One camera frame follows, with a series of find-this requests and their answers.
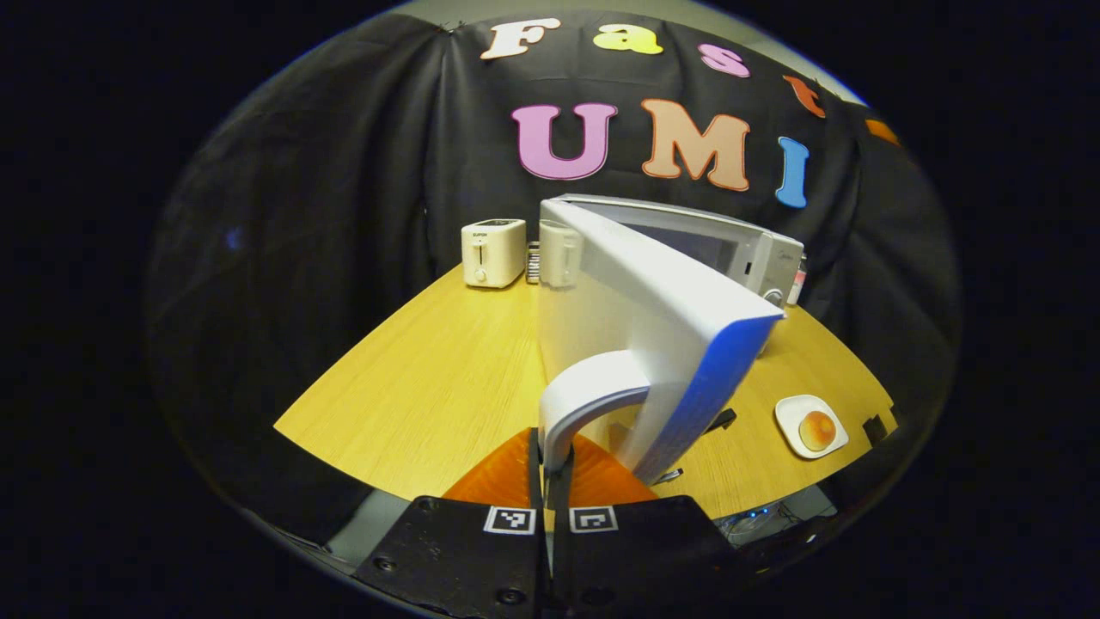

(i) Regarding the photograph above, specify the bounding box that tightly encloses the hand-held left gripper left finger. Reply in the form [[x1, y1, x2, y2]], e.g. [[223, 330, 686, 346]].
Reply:
[[351, 426, 548, 619]]

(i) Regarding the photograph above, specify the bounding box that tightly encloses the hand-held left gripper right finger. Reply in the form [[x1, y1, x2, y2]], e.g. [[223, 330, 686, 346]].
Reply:
[[548, 432, 750, 619]]

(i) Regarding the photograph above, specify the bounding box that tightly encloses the white microwave oven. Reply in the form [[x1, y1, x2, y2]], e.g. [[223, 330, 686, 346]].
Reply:
[[526, 193, 806, 487]]

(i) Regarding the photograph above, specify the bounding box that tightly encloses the round bread bun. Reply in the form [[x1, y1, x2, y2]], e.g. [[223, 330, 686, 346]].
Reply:
[[799, 411, 837, 452]]

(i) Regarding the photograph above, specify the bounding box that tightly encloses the white toaster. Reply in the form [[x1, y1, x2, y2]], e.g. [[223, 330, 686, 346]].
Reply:
[[461, 218, 527, 289]]

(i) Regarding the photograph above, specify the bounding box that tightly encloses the white square plate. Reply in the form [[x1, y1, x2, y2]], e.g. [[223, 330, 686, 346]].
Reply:
[[774, 395, 850, 460]]

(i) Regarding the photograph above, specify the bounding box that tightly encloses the dark equipment with cables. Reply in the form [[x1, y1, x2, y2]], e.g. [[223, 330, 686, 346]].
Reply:
[[715, 499, 839, 549]]

